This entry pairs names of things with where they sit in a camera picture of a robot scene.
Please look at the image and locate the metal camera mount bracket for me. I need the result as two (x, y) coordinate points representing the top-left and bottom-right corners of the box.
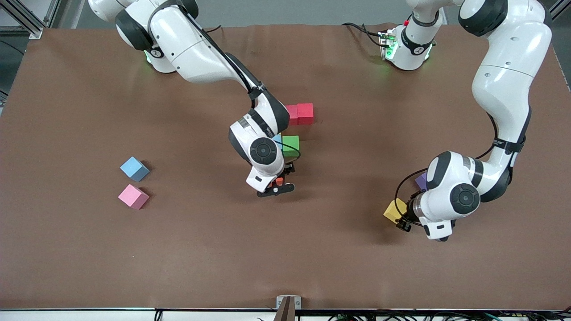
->
(276, 295), (302, 321)

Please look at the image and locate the pink foam cube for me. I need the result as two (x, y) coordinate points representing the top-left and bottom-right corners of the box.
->
(118, 184), (150, 210)

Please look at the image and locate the aluminium frame profile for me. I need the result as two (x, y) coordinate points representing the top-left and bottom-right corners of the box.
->
(550, 0), (571, 18)
(0, 0), (62, 40)

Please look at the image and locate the yellow foam cube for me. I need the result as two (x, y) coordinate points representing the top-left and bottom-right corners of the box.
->
(383, 198), (408, 223)

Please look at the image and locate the black arm base cable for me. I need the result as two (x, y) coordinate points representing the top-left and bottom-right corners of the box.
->
(341, 21), (385, 47)

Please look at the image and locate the brown table mat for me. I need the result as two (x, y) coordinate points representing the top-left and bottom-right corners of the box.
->
(0, 23), (571, 310)

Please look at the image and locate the green foam cube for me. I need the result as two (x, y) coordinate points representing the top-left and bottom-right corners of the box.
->
(282, 135), (300, 158)

